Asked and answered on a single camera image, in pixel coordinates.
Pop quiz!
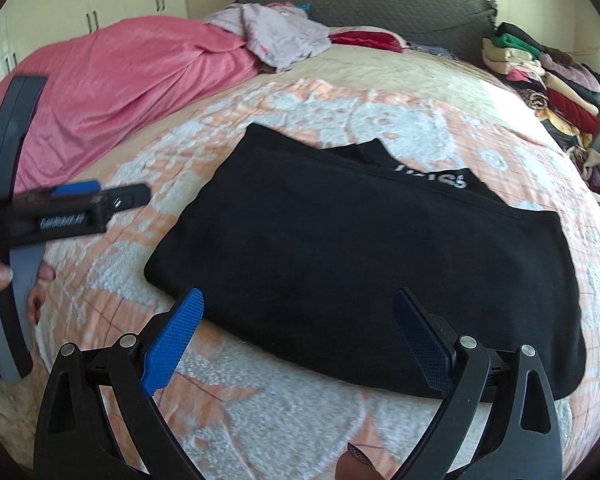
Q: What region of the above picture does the orange white patterned blanket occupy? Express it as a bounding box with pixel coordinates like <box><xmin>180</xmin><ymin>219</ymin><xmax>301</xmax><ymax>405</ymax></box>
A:
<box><xmin>27</xmin><ymin>77</ymin><xmax>600</xmax><ymax>480</ymax></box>

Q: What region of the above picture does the stack of folded clothes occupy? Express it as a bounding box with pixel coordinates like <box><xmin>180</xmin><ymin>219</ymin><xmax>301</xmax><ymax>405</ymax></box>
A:
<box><xmin>481</xmin><ymin>21</ymin><xmax>600</xmax><ymax>148</ymax></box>

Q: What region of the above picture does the grey quilted headboard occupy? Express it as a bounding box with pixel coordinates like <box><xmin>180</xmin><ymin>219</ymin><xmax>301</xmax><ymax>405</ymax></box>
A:
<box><xmin>231</xmin><ymin>0</ymin><xmax>498</xmax><ymax>63</ymax></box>

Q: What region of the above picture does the dark floral cloth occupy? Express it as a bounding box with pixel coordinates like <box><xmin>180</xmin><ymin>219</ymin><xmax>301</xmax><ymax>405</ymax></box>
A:
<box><xmin>405</xmin><ymin>40</ymin><xmax>453</xmax><ymax>58</ymax></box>

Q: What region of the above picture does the black sweater with orange cuffs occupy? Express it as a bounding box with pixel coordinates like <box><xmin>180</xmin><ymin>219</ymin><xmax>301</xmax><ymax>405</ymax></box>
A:
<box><xmin>144</xmin><ymin>122</ymin><xmax>588</xmax><ymax>403</ymax></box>

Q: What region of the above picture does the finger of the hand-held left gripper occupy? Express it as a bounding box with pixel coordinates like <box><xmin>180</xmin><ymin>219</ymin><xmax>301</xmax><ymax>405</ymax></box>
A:
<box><xmin>51</xmin><ymin>181</ymin><xmax>152</xmax><ymax>211</ymax></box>

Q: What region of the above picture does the pink blanket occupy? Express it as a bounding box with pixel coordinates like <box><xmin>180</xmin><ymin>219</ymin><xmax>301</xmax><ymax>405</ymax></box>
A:
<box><xmin>0</xmin><ymin>17</ymin><xmax>261</xmax><ymax>196</ymax></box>

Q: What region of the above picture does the red cloth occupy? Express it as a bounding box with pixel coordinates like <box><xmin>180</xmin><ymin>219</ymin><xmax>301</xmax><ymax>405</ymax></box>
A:
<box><xmin>330</xmin><ymin>30</ymin><xmax>406</xmax><ymax>53</ymax></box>

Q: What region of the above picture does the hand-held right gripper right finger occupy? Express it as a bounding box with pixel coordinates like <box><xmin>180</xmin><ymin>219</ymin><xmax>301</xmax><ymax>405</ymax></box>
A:
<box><xmin>392</xmin><ymin>287</ymin><xmax>563</xmax><ymax>480</ymax></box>

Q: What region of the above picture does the lilac cloth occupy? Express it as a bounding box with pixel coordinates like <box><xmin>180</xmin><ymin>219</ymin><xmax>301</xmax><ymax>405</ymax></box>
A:
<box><xmin>202</xmin><ymin>2</ymin><xmax>333</xmax><ymax>73</ymax></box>

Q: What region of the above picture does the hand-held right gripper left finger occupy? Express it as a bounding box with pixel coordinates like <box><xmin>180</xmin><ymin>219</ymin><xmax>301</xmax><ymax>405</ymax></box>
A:
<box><xmin>34</xmin><ymin>287</ymin><xmax>206</xmax><ymax>480</ymax></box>

